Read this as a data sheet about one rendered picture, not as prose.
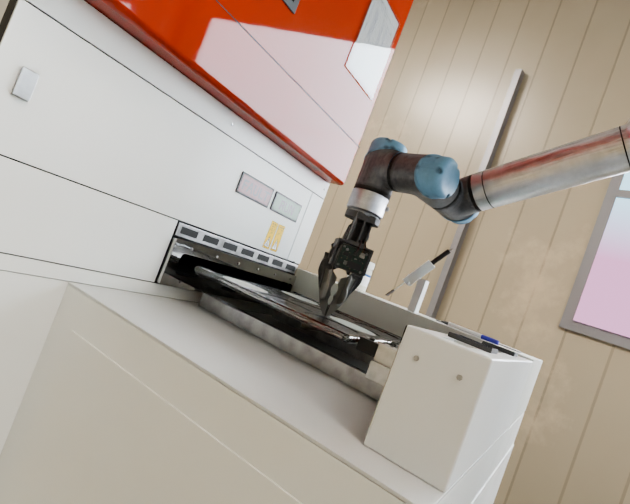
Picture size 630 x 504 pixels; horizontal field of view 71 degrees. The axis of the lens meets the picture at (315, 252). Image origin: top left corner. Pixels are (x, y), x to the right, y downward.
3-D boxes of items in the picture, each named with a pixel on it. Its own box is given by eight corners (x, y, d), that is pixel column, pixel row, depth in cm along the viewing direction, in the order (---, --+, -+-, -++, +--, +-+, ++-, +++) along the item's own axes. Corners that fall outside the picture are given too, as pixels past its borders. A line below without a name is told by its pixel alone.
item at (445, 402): (361, 445, 48) (406, 324, 48) (464, 405, 94) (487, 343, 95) (444, 495, 43) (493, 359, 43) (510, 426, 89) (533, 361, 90)
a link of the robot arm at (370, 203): (350, 190, 90) (386, 205, 91) (342, 211, 90) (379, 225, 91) (356, 185, 83) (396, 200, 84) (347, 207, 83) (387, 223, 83)
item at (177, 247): (154, 281, 85) (172, 235, 86) (280, 306, 123) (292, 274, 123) (159, 284, 84) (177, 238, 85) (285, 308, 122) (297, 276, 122)
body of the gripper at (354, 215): (326, 266, 81) (349, 205, 82) (322, 265, 90) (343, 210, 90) (364, 280, 82) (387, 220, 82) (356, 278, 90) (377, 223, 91)
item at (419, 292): (392, 304, 109) (411, 254, 109) (397, 306, 112) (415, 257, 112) (415, 313, 105) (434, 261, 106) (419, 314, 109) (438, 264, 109)
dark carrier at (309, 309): (201, 271, 88) (203, 269, 88) (293, 294, 117) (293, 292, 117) (343, 337, 70) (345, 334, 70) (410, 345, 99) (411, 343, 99)
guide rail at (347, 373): (197, 305, 93) (203, 292, 93) (204, 306, 94) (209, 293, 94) (414, 421, 66) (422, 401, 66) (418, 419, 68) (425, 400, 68)
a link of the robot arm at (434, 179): (474, 174, 81) (424, 168, 89) (447, 147, 74) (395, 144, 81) (460, 213, 81) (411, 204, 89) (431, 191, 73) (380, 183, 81)
